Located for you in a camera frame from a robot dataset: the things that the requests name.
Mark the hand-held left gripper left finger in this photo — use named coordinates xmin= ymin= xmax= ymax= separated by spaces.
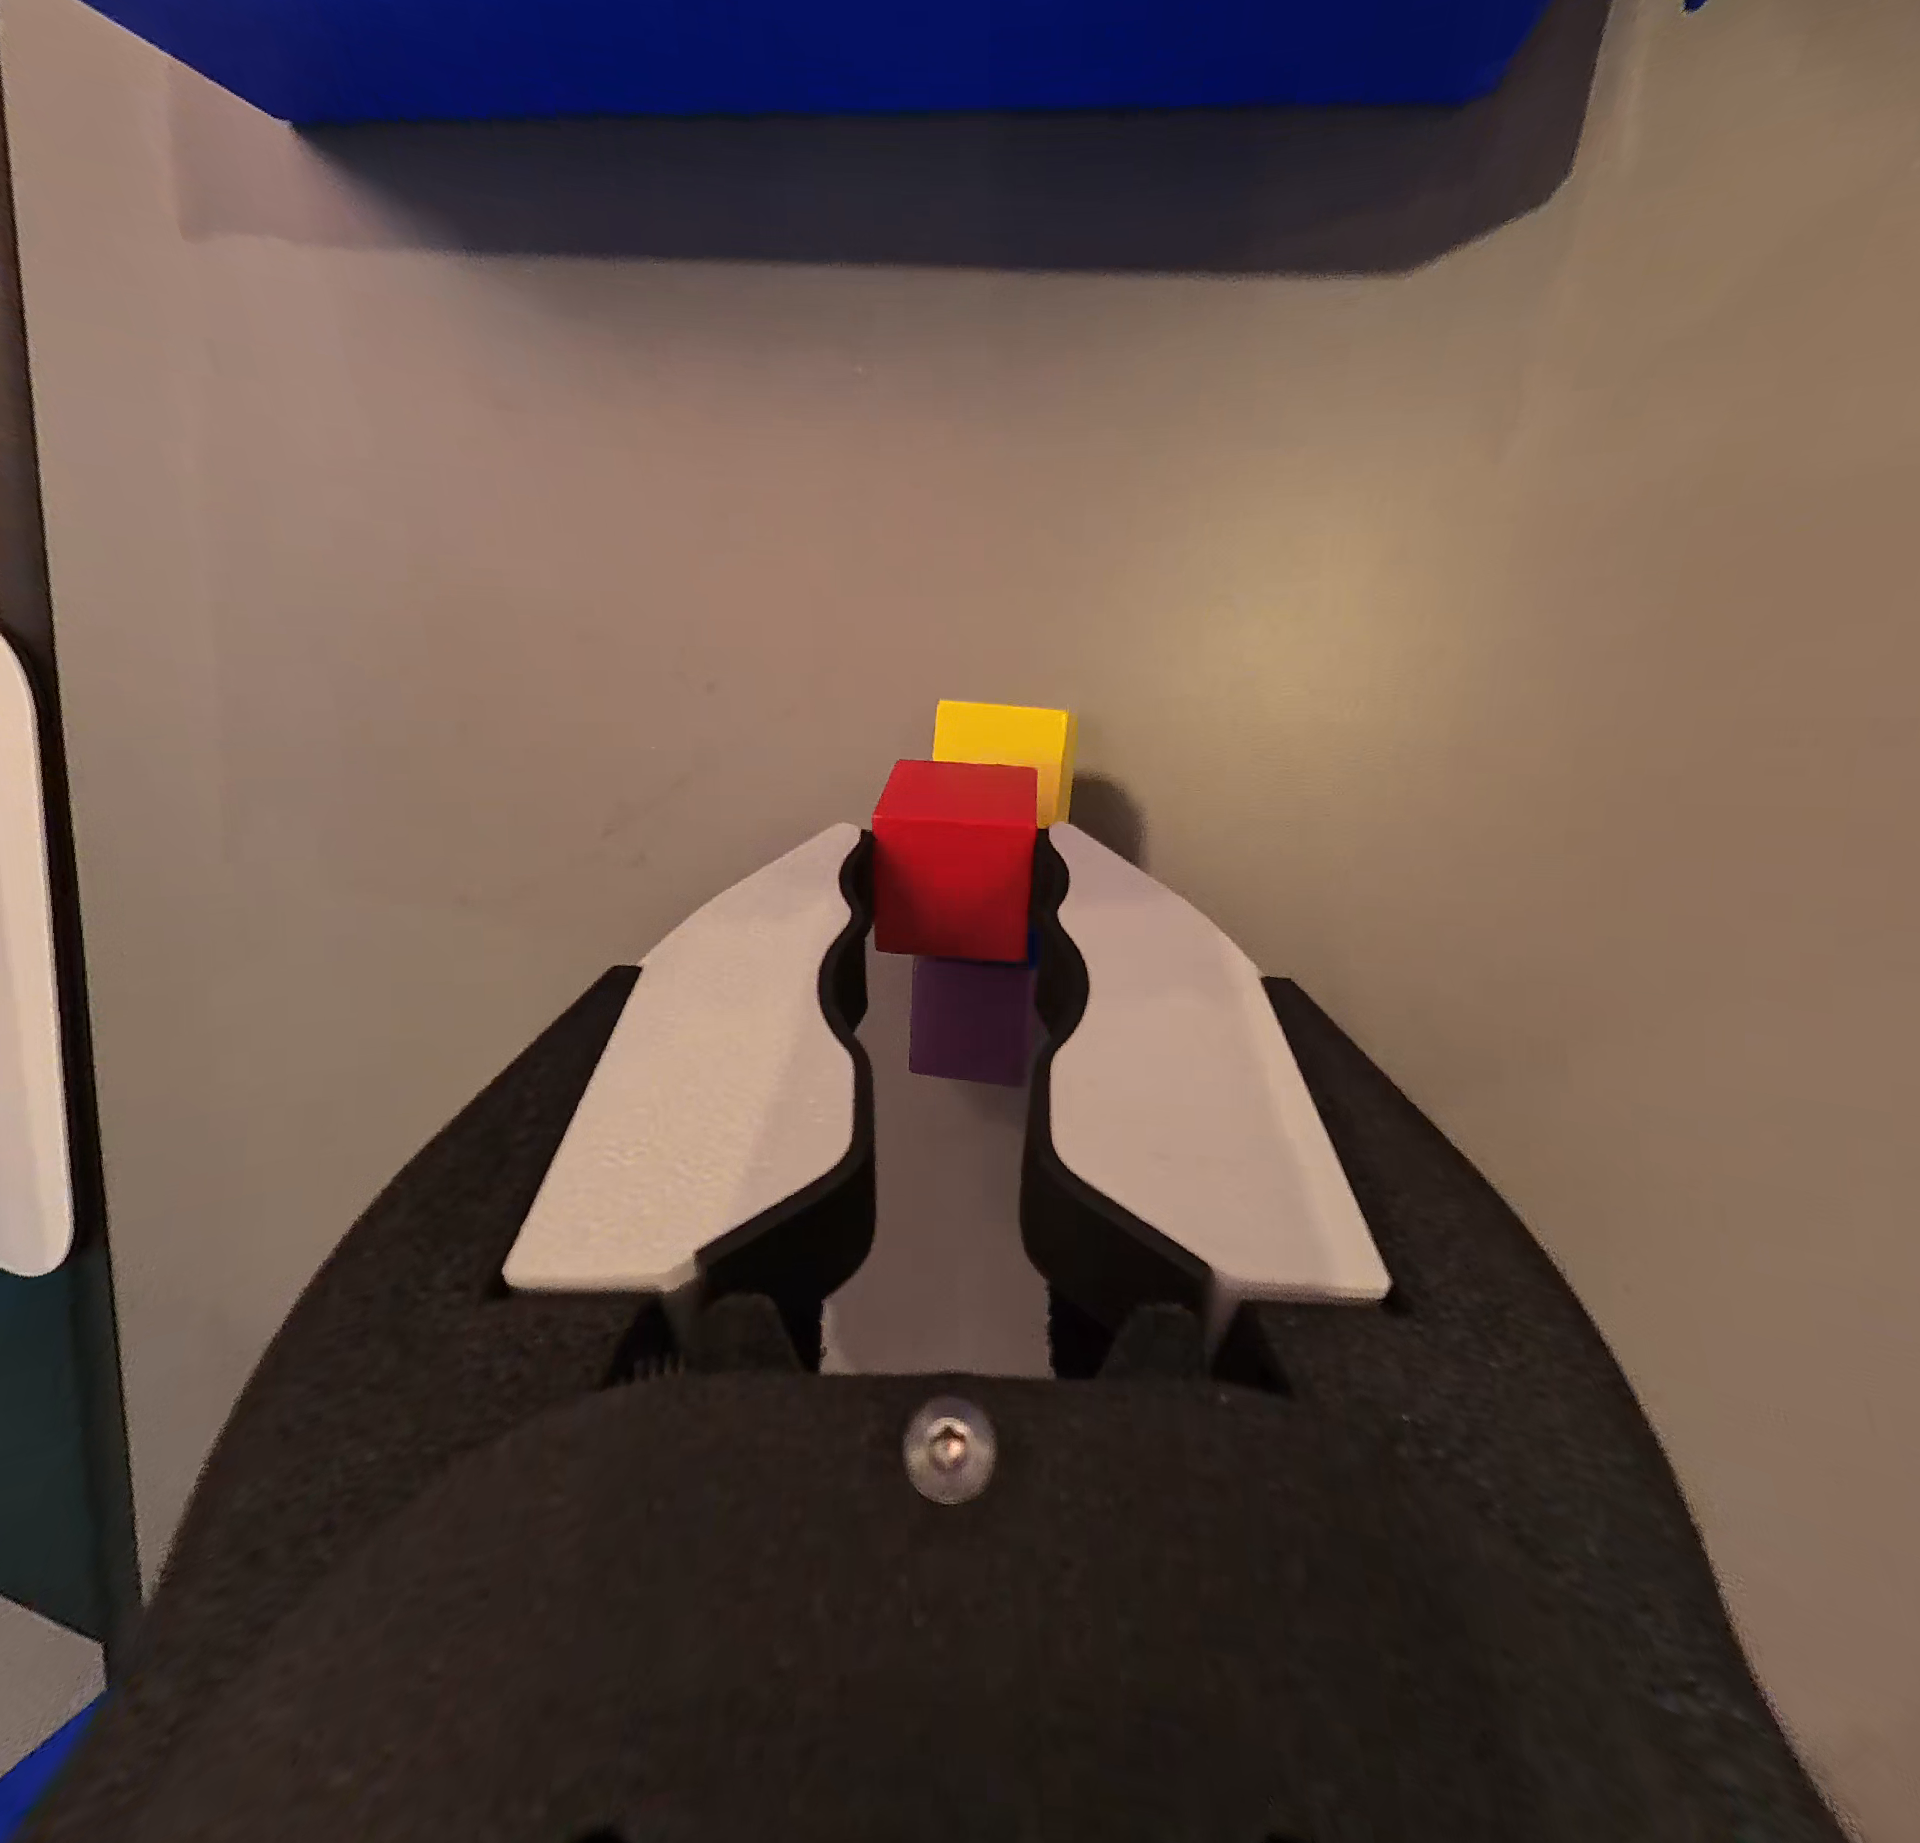
xmin=502 ymin=820 xmax=879 ymax=1303

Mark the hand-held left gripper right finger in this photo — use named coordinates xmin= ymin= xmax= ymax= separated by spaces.
xmin=1023 ymin=820 xmax=1395 ymax=1309

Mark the purple wooden cube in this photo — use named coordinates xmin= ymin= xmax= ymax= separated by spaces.
xmin=907 ymin=954 xmax=1039 ymax=1087

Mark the red wooden cube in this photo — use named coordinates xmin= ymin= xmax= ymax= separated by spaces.
xmin=872 ymin=759 xmax=1041 ymax=962

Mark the yellow wooden cube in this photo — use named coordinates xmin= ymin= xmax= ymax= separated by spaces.
xmin=933 ymin=698 xmax=1078 ymax=832

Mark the black rectangular desk panel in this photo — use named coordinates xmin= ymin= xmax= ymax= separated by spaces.
xmin=0 ymin=1265 xmax=146 ymax=1651

